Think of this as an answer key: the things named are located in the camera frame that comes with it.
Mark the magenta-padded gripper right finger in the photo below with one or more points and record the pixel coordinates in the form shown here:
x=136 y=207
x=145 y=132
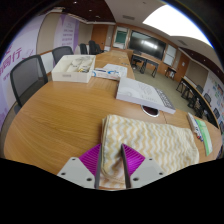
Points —
x=143 y=171

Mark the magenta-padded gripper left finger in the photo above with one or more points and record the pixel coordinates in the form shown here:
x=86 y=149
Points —
x=78 y=170

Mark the cream yellow zigzag towel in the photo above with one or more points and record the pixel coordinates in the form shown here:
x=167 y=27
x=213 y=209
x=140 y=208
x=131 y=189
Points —
x=156 y=140

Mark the white whiteboard eraser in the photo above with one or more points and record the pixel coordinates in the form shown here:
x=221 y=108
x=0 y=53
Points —
x=191 y=120

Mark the green booklet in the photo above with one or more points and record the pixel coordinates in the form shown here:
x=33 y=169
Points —
x=205 y=136

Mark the flat white grey-printed box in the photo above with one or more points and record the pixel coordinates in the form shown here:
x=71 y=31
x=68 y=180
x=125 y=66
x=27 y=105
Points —
x=138 y=91

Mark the long desk row with chairs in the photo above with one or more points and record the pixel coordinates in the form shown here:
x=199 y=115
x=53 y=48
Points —
x=196 y=95

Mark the white open storage box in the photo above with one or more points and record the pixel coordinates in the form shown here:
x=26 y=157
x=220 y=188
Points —
x=71 y=76

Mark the small blue white carton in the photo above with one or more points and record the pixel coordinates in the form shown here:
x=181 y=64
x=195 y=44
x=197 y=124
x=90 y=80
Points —
x=105 y=74

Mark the small wooden side table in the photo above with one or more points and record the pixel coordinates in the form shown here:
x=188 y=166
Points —
x=170 y=70

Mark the black mesh office chair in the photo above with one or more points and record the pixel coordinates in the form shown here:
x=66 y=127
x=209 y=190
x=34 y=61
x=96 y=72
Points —
x=61 y=53
x=26 y=78

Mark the white paper sheet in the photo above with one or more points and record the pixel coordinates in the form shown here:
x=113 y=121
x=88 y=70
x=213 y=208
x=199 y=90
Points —
x=116 y=69

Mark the dark-legged wooden desk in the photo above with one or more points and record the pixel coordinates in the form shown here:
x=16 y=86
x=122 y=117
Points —
x=145 y=59

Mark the black office chairs group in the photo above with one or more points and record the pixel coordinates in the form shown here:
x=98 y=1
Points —
x=90 y=47

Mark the bright ceiling light panel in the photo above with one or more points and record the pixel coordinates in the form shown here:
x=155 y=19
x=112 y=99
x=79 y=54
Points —
x=173 y=23

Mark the colourful wall posters group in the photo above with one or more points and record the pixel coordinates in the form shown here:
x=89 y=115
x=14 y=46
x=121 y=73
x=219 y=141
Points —
x=216 y=90

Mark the white wall board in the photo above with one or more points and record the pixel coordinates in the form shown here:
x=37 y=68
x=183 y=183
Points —
x=170 y=55

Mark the large black wall screen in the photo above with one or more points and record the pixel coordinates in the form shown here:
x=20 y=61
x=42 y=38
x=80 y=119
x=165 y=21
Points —
x=146 y=45

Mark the green framed wall board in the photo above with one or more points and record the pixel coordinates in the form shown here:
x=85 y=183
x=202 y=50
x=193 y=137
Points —
x=121 y=36

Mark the purple wall banner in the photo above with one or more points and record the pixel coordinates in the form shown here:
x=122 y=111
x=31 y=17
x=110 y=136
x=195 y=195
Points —
x=66 y=31

